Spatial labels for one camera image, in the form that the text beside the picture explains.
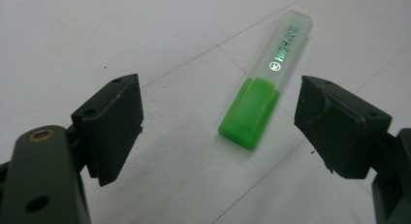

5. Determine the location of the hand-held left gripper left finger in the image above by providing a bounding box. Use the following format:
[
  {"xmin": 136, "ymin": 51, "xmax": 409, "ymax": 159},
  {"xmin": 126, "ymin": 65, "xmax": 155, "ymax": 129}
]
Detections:
[{"xmin": 71, "ymin": 73, "xmax": 144, "ymax": 187}]

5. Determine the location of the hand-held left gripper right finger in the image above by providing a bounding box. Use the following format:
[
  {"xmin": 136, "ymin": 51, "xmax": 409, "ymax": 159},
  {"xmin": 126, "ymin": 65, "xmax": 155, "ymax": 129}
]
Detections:
[{"xmin": 293, "ymin": 75, "xmax": 394, "ymax": 180}]

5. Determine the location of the green highlighter pen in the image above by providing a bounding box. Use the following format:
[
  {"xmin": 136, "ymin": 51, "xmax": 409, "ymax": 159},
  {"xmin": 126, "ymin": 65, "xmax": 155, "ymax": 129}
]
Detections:
[{"xmin": 217, "ymin": 10, "xmax": 314, "ymax": 151}]

